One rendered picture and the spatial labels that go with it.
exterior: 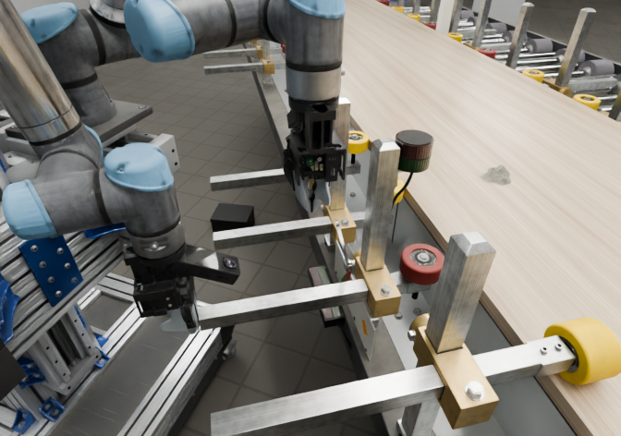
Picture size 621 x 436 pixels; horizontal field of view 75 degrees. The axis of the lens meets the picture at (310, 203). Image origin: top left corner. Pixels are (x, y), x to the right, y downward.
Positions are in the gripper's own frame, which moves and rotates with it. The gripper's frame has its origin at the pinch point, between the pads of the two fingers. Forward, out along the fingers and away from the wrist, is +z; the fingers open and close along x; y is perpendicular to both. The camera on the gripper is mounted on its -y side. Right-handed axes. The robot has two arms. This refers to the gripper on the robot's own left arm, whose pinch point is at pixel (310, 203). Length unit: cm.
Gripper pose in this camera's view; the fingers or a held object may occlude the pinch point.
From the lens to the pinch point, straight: 69.7
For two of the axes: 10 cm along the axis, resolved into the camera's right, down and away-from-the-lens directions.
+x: 9.7, -1.3, 1.8
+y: 2.2, 5.7, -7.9
